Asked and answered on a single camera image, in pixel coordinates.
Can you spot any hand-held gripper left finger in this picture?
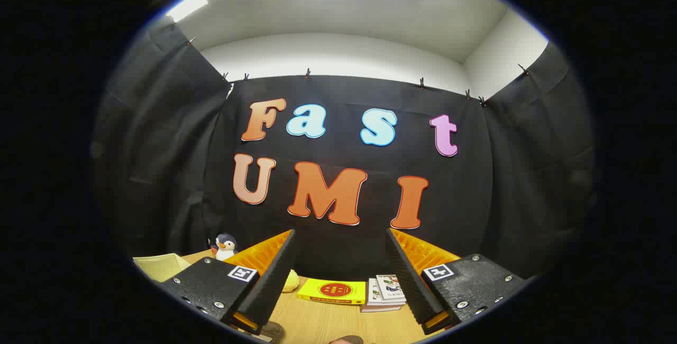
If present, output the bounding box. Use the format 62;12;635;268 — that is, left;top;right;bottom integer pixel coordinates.
159;229;297;337

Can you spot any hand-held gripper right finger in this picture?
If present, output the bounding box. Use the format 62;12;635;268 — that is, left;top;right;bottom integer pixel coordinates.
385;228;529;336

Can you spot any cream fabric storage box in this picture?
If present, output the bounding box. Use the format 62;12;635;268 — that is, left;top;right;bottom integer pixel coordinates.
132;253;192;283

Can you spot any penguin plush toy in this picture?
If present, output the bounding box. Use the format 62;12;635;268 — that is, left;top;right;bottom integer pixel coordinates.
209;233;239;261

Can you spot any yellow book with red circle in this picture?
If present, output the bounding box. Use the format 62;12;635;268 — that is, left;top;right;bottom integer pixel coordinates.
297;278;367;305

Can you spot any small ceiling light panel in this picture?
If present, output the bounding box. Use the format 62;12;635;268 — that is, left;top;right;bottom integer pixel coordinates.
166;0;208;23

